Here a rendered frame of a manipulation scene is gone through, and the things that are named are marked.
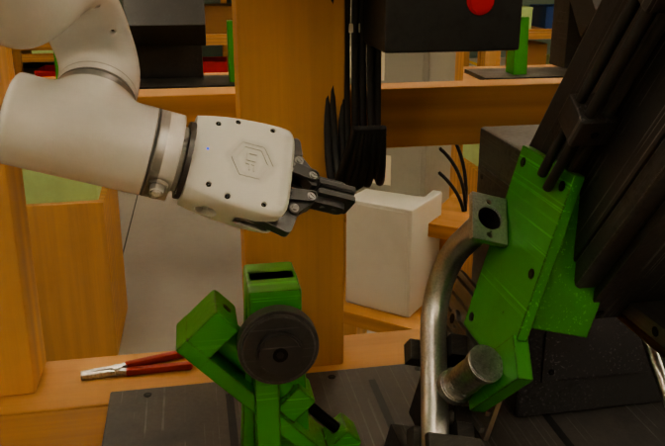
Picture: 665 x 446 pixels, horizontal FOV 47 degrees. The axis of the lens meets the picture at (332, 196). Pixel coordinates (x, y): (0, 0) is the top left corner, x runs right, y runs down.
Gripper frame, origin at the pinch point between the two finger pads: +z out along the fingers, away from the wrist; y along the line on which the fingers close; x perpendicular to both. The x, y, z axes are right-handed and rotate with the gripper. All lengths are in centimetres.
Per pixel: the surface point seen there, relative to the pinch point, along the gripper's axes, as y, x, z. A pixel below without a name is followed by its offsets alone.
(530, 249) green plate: -4.9, -7.6, 18.0
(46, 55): 552, 769, -115
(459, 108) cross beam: 30.8, 17.9, 25.4
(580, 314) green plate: -9.6, -5.6, 24.7
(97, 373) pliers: -8, 50, -16
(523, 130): 20.9, 6.6, 28.4
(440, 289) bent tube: -3.7, 8.0, 16.6
